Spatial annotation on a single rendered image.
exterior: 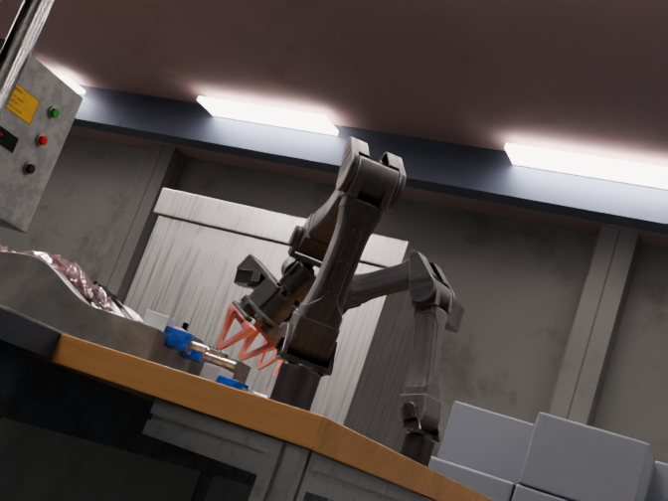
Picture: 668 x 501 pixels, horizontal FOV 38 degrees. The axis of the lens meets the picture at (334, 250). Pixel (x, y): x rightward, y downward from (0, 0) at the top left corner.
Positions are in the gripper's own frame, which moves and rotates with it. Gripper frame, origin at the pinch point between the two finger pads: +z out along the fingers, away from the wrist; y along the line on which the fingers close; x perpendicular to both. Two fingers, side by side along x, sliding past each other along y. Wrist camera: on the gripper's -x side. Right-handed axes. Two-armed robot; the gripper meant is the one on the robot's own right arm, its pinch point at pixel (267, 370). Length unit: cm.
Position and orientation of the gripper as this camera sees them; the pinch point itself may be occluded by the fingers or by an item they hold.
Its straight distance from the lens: 227.6
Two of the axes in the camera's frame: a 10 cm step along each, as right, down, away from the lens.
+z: -6.9, 7.2, 0.7
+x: 5.6, 6.0, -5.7
